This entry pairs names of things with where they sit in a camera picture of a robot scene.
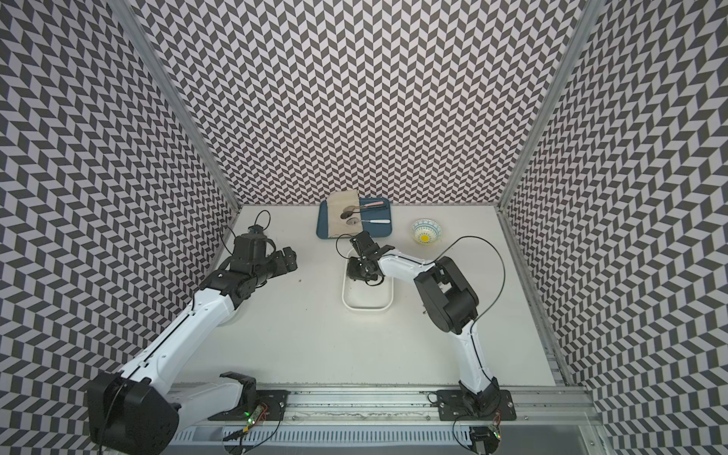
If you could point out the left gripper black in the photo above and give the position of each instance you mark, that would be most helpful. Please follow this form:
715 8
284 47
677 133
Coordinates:
282 267

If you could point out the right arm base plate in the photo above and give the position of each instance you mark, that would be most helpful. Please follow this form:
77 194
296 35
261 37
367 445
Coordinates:
455 405

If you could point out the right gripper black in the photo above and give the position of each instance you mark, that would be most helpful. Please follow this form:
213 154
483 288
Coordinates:
354 274

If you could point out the metal spoon white handle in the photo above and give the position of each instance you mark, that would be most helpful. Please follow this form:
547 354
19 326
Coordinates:
357 221

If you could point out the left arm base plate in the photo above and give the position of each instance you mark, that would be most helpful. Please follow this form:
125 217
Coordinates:
273 401

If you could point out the blue tray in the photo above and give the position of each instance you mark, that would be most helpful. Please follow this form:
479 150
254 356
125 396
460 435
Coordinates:
381 210

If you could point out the aluminium front rail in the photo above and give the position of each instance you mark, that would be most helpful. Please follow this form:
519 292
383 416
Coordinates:
400 405

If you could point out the patterned small bowl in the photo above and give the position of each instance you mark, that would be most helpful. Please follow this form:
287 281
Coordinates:
426 231

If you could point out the white storage box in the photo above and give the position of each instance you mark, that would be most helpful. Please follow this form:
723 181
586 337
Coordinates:
357 296

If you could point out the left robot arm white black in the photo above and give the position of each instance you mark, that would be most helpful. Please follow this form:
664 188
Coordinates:
135 411

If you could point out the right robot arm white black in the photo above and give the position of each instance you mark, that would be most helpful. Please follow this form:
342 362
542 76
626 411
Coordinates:
448 299

